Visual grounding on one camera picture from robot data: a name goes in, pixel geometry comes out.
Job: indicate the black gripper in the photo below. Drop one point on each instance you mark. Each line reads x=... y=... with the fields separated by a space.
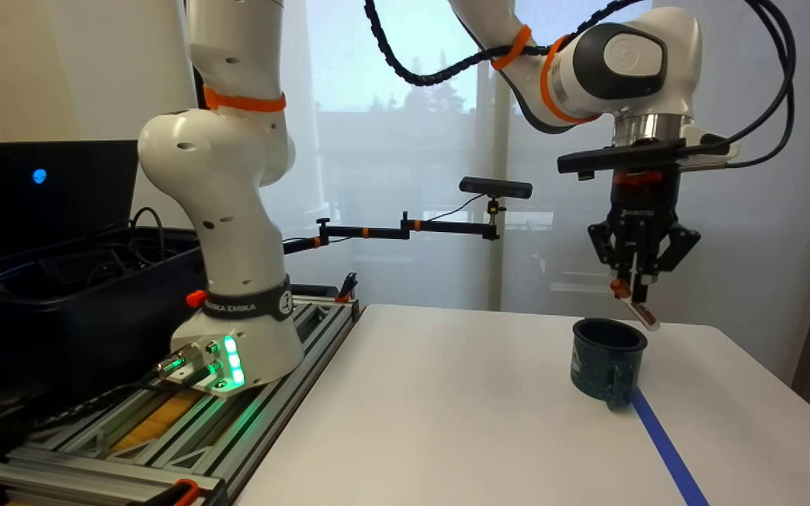
x=646 y=196

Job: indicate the orange marker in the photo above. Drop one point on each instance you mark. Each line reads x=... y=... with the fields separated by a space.
x=641 y=309

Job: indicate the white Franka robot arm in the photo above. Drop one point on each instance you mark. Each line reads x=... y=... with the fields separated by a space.
x=225 y=185

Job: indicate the dark green mug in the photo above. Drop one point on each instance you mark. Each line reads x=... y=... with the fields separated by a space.
x=606 y=368

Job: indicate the blue tape strip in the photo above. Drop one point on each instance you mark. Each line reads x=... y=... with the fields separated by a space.
x=667 y=449

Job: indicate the small black orange clamp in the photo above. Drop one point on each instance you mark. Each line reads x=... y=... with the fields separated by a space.
x=346 y=288

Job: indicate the yellow wooden strip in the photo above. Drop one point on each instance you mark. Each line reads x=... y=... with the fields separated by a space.
x=155 y=423

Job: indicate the large black orange clamp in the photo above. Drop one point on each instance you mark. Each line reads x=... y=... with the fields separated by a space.
x=184 y=492

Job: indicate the black plastic bin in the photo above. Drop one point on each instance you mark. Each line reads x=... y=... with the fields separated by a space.
x=76 y=309

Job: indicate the black monitor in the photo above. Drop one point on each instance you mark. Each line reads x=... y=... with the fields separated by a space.
x=48 y=201

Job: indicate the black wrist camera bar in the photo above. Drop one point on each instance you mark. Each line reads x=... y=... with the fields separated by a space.
x=602 y=158

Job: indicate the black bar camera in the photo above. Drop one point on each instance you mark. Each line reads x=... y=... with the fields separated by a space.
x=495 y=185

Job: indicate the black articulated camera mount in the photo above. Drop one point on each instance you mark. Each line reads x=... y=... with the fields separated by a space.
x=378 y=227

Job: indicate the aluminium extrusion base frame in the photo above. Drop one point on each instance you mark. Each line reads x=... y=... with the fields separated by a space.
x=264 y=411

